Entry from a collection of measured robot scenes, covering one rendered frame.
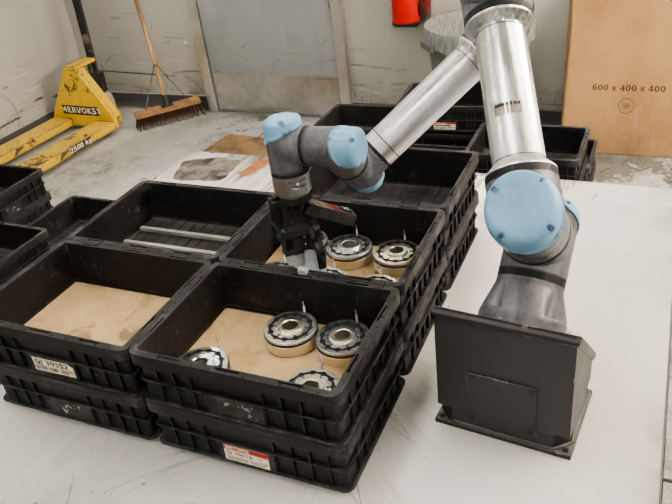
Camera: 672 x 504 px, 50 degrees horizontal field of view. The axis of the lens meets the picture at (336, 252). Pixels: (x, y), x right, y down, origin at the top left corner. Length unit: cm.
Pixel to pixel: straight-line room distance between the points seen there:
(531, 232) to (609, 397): 45
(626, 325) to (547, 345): 47
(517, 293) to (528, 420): 22
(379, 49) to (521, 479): 349
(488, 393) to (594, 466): 21
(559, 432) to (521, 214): 39
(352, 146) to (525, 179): 33
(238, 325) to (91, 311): 34
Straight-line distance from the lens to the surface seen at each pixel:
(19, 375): 156
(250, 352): 137
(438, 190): 185
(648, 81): 399
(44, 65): 550
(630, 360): 153
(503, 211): 111
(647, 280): 176
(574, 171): 258
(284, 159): 134
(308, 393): 111
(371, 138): 141
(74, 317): 162
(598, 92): 400
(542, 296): 123
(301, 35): 462
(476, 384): 127
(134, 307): 158
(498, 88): 122
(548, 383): 122
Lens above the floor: 167
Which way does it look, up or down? 31 degrees down
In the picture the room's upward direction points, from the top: 7 degrees counter-clockwise
